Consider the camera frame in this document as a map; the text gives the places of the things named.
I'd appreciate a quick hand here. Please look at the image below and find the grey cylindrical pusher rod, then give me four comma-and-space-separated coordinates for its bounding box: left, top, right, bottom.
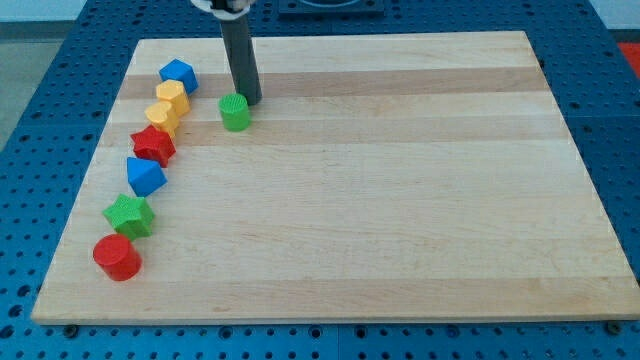
221, 15, 262, 106

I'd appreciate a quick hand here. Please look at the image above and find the white round tool mount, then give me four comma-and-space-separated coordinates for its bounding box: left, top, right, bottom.
190, 0, 257, 20

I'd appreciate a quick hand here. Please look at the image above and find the green cylinder block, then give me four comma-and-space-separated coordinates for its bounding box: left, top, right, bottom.
218, 93, 251, 132

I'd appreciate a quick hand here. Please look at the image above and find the blue cube block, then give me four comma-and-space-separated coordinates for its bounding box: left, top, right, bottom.
159, 59, 199, 95

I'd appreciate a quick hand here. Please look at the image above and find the yellow hexagon block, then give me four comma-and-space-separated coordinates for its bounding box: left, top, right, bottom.
155, 79, 191, 116

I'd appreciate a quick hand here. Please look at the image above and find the yellow heart block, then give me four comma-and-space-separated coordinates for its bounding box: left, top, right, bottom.
144, 101, 180, 138

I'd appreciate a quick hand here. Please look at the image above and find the red star block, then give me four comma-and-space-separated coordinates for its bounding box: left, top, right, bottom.
130, 125, 176, 168

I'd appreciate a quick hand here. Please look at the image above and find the blue triangle block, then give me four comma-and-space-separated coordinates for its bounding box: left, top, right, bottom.
126, 157, 167, 197

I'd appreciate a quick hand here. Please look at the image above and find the green star block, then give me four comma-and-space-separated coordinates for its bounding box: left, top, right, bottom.
102, 194, 155, 241

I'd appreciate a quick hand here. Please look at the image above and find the wooden board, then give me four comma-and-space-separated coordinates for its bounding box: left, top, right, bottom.
32, 31, 639, 325

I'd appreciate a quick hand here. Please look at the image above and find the red cylinder block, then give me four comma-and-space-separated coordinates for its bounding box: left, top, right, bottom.
92, 233, 142, 281

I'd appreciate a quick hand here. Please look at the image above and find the dark blue base plate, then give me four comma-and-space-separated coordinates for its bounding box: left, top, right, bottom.
276, 0, 385, 18

